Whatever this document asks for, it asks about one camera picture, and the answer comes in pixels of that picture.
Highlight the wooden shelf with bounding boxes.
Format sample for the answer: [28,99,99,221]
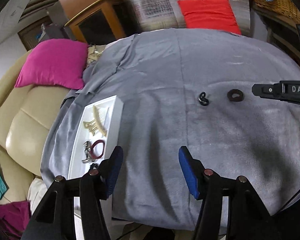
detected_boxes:
[252,5,300,67]

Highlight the small black spiral hair tie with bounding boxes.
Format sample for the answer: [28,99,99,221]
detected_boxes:
[198,91,210,107]

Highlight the magenta pillow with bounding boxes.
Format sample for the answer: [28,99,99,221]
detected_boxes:
[15,39,88,90]

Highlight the brown hair tie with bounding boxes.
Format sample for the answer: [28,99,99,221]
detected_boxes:
[226,88,245,103]

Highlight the white jewelry tray box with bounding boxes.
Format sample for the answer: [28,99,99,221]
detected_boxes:
[68,96,123,179]

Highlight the wicker basket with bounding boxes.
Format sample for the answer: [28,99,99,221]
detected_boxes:
[254,0,300,24]

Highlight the cream hair claw clip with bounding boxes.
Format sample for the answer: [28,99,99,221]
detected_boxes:
[83,105,107,137]

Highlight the grey bed blanket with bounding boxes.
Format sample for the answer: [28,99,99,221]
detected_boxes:
[40,29,300,230]

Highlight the black beaded scrunchie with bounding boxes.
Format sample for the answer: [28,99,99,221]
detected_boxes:
[89,163,98,170]

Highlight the red cushion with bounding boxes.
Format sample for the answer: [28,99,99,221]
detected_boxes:
[178,0,241,35]

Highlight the wooden cabinet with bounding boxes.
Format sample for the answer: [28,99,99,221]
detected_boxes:
[58,0,138,45]

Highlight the maroon hair tie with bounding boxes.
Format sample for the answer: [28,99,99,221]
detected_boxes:
[89,139,106,161]

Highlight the silver metal hair clip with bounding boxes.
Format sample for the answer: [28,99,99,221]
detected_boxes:
[82,141,91,164]

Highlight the beige leather sofa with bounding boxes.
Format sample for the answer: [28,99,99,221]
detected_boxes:
[0,49,76,205]

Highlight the magenta garment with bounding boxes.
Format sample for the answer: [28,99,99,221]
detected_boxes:
[0,200,31,239]

